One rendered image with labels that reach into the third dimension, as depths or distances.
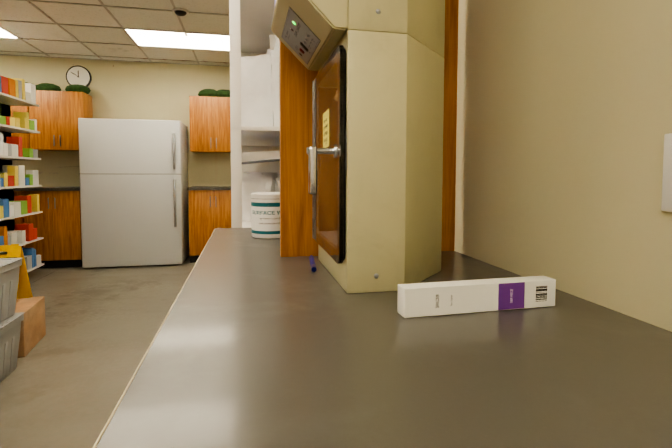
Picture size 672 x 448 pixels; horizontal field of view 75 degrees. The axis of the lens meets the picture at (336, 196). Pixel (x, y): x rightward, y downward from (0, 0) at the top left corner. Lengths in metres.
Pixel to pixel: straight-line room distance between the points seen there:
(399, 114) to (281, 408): 0.54
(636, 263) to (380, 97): 0.50
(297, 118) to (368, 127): 0.38
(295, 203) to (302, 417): 0.77
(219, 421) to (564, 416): 0.31
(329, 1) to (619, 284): 0.69
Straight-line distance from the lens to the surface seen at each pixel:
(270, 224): 1.45
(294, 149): 1.13
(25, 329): 3.47
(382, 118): 0.80
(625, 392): 0.56
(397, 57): 0.83
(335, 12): 0.82
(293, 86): 1.15
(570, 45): 0.99
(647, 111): 0.84
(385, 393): 0.48
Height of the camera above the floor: 1.16
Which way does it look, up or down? 3 degrees down
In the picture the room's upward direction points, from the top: straight up
